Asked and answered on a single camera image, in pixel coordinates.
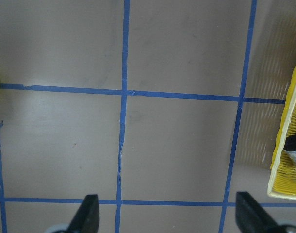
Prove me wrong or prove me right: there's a yellow plastic basket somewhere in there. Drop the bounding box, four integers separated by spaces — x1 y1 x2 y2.
267 65 296 200

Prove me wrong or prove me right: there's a small dark can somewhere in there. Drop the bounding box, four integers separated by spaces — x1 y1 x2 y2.
283 134 296 177

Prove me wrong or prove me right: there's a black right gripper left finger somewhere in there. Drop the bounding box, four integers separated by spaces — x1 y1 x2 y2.
67 194 100 233

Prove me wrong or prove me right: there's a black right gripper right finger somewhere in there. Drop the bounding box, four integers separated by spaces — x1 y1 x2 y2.
236 192 278 233

